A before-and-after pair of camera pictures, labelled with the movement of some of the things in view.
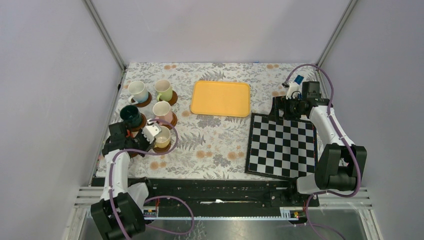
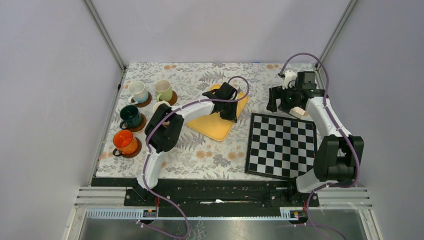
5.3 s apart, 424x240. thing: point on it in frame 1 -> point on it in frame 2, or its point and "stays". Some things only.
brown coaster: x=143 y=123 stays
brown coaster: x=173 y=99 stays
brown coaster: x=143 y=104 stays
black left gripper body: x=139 y=142 -> x=228 y=111
